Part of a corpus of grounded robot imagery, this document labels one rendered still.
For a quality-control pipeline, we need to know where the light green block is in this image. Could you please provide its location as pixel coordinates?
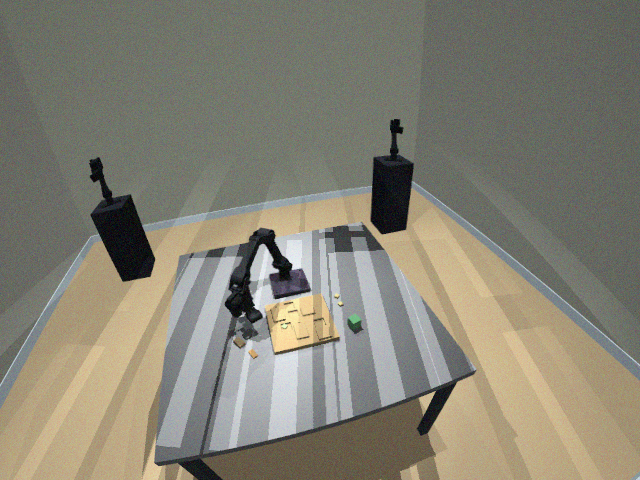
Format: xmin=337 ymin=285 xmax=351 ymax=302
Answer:
xmin=347 ymin=313 xmax=362 ymax=330

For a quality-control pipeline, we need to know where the tan puzzle board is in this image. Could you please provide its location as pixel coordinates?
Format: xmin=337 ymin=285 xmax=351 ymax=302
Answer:
xmin=265 ymin=293 xmax=339 ymax=355

